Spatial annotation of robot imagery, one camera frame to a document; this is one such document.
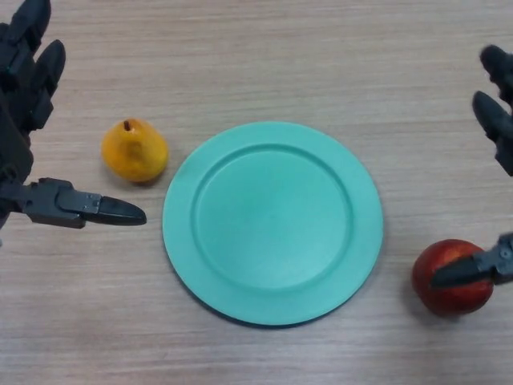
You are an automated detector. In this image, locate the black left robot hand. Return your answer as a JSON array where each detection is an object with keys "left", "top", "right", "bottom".
[{"left": 0, "top": 0, "right": 147, "bottom": 230}]

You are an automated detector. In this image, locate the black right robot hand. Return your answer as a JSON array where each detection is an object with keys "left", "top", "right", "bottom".
[{"left": 430, "top": 44, "right": 513, "bottom": 290}]

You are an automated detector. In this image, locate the red apple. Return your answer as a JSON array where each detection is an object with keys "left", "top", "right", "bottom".
[{"left": 411, "top": 239, "right": 495, "bottom": 318}]

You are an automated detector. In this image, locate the green round plate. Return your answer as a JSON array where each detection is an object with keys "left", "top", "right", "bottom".
[{"left": 162, "top": 121, "right": 382, "bottom": 325}]

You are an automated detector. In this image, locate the yellow pear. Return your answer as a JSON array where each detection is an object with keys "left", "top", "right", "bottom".
[{"left": 100, "top": 118, "right": 169, "bottom": 184}]

